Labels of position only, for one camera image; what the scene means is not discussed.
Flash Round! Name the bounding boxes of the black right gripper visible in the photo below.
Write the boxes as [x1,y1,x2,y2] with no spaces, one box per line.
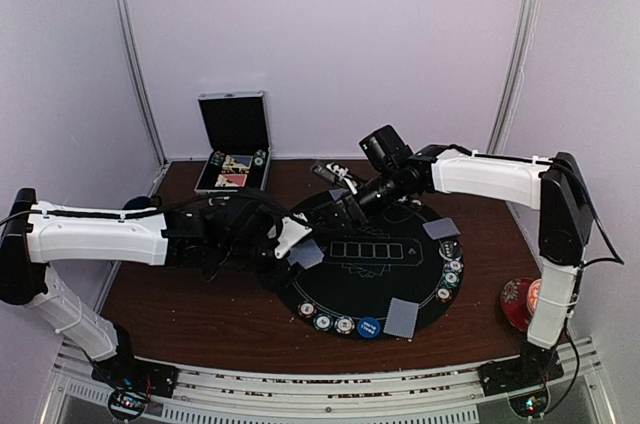
[317,167,404,238]

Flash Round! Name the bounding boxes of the face-down cards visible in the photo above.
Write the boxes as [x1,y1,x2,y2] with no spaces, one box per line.
[329,188,350,201]
[383,298,419,339]
[422,218,461,241]

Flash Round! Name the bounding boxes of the grey playing card deck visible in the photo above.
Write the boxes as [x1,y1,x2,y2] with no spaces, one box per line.
[287,239,324,270]

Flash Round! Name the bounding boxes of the brown 100 chip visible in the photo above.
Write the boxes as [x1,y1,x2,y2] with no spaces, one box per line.
[297,301,317,319]
[435,287,453,304]

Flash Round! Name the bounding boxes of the green blue 50 chip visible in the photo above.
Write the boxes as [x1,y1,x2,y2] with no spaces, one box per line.
[442,271,461,289]
[313,314,334,332]

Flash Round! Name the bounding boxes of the blue white 10 chip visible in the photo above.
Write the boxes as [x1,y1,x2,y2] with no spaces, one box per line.
[445,260,464,273]
[334,315,356,335]

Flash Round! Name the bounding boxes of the black white dealer button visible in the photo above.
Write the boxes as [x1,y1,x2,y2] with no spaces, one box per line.
[439,240,463,261]

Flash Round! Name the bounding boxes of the blue small blind button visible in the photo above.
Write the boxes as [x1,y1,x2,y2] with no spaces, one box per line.
[356,317,382,340]

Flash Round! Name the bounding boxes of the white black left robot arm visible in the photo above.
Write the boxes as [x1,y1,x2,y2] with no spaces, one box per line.
[1,188,312,388]

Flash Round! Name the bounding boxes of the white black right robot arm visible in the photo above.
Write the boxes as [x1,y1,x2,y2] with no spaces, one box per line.
[313,125,595,386]

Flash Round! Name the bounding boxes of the round black poker mat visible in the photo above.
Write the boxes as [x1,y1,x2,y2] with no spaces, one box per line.
[277,200,464,340]

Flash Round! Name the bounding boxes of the red card deck in case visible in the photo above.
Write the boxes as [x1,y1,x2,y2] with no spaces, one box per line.
[215,174,248,188]

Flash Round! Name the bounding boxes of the green chip stack in case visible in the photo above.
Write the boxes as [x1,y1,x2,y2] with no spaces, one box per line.
[252,150,267,167]

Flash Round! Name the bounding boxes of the blue card deck in case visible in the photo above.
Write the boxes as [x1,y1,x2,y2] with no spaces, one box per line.
[223,155,253,172]

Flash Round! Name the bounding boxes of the aluminium poker case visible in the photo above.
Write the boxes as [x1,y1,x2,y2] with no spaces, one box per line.
[194,91,271,194]

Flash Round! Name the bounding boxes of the mixed chip stack in case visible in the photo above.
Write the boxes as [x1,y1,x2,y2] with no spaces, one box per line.
[208,152,226,167]

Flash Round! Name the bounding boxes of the dark blue mug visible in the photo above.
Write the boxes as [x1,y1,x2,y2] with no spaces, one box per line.
[123,196,152,210]

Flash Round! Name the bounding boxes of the red floral plate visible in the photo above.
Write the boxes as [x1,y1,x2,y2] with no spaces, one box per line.
[500,278,536,332]

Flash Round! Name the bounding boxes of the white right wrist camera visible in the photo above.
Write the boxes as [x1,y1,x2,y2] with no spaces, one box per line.
[311,161,359,194]

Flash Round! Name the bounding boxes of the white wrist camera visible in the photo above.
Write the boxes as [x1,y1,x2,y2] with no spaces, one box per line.
[274,214,312,259]
[311,161,359,194]

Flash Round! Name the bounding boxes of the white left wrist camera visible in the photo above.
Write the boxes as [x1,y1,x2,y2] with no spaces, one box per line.
[274,214,312,259]

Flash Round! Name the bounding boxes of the right metal frame post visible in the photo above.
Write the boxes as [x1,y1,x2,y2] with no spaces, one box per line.
[487,0,541,154]

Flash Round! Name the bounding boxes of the metal frame post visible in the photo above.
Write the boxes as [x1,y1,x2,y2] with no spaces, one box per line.
[487,0,541,154]
[114,0,168,167]

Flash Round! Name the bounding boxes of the front aluminium rail base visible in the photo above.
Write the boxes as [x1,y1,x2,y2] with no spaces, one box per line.
[36,338,620,423]

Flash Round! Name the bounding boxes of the left metal frame post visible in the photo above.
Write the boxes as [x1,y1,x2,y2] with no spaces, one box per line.
[114,0,168,167]

